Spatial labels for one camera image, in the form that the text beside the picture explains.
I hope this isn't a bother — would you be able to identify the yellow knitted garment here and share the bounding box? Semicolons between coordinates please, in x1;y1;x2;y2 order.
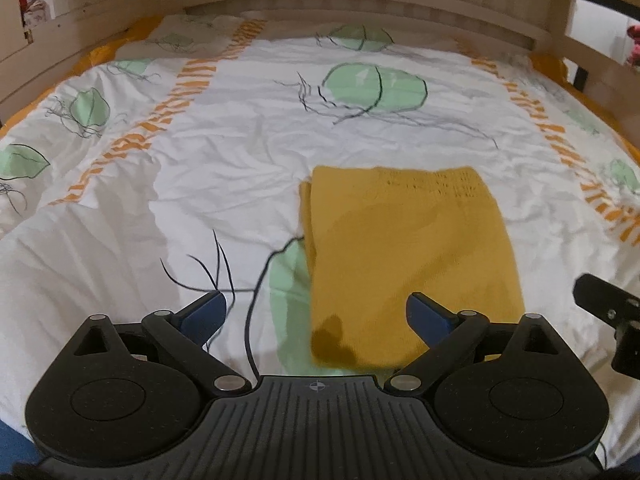
299;166;525;370

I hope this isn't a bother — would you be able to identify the white leaf-patterned duvet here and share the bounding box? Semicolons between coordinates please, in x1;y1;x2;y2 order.
1;15;639;464

